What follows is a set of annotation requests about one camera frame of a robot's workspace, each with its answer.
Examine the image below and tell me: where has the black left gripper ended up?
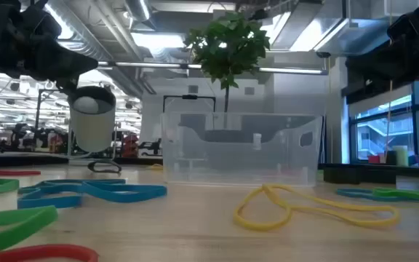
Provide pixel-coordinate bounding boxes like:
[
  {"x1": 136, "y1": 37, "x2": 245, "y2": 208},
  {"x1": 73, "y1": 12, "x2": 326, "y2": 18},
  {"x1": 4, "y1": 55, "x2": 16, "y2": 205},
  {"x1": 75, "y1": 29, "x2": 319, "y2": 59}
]
[{"x1": 16, "y1": 3, "x2": 99, "y2": 92}]

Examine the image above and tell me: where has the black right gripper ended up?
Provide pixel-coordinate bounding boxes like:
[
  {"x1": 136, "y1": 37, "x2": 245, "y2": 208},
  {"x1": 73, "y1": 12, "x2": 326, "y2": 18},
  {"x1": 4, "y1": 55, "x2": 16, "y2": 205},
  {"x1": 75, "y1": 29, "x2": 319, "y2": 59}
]
[{"x1": 346, "y1": 3, "x2": 419, "y2": 87}]

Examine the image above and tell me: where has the black rubber band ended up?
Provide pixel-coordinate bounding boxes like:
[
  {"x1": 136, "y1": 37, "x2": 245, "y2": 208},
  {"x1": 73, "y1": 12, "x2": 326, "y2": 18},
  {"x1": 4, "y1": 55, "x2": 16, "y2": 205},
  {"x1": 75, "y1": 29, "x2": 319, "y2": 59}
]
[{"x1": 87, "y1": 159, "x2": 122, "y2": 174}]

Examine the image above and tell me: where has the blue rubber band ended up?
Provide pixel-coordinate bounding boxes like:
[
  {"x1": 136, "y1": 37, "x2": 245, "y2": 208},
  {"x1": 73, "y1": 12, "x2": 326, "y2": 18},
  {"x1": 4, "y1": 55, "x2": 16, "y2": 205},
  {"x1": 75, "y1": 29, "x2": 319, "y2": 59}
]
[
  {"x1": 17, "y1": 178, "x2": 127, "y2": 196},
  {"x1": 16, "y1": 180, "x2": 168, "y2": 209}
]

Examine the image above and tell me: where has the teal rubber band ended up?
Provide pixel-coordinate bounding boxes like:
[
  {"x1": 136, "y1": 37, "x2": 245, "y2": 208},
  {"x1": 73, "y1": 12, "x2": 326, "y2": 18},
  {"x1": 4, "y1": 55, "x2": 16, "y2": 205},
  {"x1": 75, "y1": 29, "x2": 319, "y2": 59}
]
[{"x1": 336, "y1": 187, "x2": 419, "y2": 203}]

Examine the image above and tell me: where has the red rubber band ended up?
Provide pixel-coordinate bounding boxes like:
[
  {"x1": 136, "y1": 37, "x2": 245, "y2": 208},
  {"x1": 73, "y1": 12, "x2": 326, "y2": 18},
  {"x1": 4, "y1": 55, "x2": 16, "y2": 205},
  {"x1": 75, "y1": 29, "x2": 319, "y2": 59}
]
[
  {"x1": 0, "y1": 232, "x2": 100, "y2": 262},
  {"x1": 0, "y1": 169, "x2": 41, "y2": 178}
]

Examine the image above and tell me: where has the clear plastic bin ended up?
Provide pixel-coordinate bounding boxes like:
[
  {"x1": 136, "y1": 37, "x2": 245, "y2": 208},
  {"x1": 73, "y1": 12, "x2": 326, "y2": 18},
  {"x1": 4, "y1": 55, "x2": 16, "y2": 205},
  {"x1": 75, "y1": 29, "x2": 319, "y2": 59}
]
[{"x1": 160, "y1": 111, "x2": 323, "y2": 187}]

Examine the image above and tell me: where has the white cylindrical spot lamp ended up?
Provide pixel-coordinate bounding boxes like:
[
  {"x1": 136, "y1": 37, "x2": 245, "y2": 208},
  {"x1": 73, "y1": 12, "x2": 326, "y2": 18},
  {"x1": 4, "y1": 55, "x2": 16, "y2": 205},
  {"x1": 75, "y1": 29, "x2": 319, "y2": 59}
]
[{"x1": 67, "y1": 86, "x2": 118, "y2": 161}]

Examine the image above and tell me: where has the linear ceiling light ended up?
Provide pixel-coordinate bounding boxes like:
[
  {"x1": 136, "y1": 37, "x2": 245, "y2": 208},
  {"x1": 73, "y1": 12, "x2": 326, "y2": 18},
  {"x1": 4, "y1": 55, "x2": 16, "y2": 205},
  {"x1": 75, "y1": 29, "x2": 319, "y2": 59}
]
[{"x1": 96, "y1": 60, "x2": 329, "y2": 76}]

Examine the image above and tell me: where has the pale green cylinder container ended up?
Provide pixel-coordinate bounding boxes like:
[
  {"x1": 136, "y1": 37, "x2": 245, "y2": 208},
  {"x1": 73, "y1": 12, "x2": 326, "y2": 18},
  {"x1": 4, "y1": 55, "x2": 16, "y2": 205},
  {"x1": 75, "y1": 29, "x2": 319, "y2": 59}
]
[{"x1": 393, "y1": 145, "x2": 410, "y2": 167}]

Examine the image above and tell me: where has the red background equipment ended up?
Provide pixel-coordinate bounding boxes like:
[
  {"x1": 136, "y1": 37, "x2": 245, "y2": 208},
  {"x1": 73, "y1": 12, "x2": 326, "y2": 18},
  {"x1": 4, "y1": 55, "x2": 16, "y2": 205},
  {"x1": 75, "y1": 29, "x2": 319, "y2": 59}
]
[{"x1": 121, "y1": 133, "x2": 140, "y2": 158}]

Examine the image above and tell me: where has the black rectangular block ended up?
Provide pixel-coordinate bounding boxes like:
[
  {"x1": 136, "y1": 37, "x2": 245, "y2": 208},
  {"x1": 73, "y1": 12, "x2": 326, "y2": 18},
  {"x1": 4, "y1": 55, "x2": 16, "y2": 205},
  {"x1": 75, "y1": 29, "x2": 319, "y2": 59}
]
[{"x1": 323, "y1": 167, "x2": 362, "y2": 185}]

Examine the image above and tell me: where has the green potted plant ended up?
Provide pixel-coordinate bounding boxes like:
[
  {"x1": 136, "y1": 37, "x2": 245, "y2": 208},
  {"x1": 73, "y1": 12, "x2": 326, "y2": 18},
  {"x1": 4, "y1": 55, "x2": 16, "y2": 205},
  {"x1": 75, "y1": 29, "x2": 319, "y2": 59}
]
[{"x1": 183, "y1": 10, "x2": 271, "y2": 143}]

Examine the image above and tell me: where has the black metal frame stand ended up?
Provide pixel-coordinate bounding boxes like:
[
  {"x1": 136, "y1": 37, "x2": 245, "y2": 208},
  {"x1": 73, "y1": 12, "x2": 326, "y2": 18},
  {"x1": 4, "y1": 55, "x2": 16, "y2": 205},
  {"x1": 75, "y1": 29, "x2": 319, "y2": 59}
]
[{"x1": 162, "y1": 94, "x2": 217, "y2": 114}]

